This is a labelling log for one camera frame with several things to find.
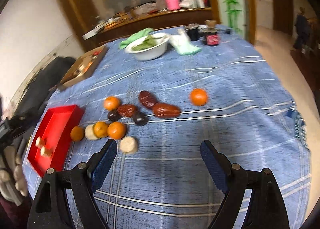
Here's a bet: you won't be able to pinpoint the wooden counter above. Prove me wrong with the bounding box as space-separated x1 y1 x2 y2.
88 7 220 47

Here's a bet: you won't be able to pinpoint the black sofa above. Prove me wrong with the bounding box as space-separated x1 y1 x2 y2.
13 57 76 120

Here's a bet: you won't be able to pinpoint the white bowl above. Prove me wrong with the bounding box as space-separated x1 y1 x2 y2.
124 33 170 61

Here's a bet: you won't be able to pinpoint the large red date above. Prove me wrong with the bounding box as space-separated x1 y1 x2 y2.
138 91 158 110

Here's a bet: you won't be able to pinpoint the white cloth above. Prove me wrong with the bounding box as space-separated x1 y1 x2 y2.
169 28 202 56

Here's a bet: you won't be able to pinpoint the green cloth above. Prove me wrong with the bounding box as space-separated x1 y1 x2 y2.
119 27 154 50

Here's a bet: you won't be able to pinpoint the red tray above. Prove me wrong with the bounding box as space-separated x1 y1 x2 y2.
27 105 84 177

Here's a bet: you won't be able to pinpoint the dark plum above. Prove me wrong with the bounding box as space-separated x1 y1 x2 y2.
132 111 148 126
107 109 121 122

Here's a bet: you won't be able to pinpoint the green leaves in bowl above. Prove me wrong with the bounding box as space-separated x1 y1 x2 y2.
132 35 157 51

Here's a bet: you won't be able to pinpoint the blue plaid tablecloth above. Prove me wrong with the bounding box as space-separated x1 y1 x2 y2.
47 34 311 228

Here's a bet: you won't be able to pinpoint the shiny red date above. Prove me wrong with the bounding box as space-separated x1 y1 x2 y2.
152 102 181 118

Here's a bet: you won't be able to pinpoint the sugarcane piece bottom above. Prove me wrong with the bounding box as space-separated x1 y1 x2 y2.
40 146 52 158

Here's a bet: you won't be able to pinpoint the black cup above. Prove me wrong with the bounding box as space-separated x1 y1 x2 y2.
184 24 199 41

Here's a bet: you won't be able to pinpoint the left gloved hand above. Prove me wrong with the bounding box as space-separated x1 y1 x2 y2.
1 146 28 206

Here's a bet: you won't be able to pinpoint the sugarcane piece square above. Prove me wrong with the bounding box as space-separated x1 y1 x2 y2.
35 137 46 149

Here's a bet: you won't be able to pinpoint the wrinkled red date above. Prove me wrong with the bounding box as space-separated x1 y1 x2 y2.
117 104 138 118

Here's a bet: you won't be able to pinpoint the cardboard box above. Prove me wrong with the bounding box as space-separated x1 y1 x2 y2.
50 44 108 91

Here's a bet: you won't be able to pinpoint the black jar red label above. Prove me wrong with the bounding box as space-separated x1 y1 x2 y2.
203 20 220 46

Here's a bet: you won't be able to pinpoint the small orange mandarin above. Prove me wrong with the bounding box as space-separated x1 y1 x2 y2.
190 88 208 106

